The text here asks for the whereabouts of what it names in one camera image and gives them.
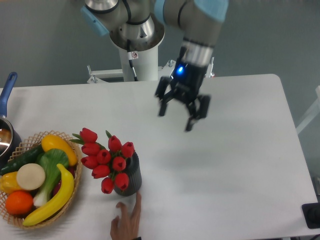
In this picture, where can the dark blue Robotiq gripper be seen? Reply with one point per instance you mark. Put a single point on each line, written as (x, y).
(183, 85)

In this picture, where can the dark grey ribbed vase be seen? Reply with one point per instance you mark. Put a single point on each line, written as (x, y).
(133, 171)

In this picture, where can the red tulip bouquet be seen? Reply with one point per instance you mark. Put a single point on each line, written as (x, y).
(106, 163)

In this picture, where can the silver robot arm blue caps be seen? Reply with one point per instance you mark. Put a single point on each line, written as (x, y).
(138, 25)

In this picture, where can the person's hand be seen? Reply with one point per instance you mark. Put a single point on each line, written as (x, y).
(126, 226)

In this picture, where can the yellow squash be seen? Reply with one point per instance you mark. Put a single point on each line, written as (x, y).
(51, 141)

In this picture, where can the yellow banana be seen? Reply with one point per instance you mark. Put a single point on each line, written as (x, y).
(56, 203)

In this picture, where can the green bok choy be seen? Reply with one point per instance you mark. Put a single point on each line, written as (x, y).
(48, 161)

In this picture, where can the green cucumber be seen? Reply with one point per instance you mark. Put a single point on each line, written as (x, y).
(27, 157)

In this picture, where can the woven wicker basket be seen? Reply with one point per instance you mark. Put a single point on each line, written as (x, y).
(28, 144)

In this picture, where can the beige round mushroom slice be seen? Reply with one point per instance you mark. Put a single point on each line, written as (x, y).
(30, 176)

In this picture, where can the black device at table edge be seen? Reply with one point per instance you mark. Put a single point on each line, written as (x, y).
(311, 212)

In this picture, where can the yellow bell pepper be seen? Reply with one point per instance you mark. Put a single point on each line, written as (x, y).
(9, 184)

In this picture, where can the orange fruit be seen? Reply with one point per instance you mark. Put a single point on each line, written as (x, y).
(19, 203)

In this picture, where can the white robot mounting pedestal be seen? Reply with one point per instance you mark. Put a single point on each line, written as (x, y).
(135, 66)

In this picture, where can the white frame at right edge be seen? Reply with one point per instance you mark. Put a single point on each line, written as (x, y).
(310, 113)

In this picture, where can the blue handled saucepan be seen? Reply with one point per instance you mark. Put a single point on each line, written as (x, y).
(9, 138)

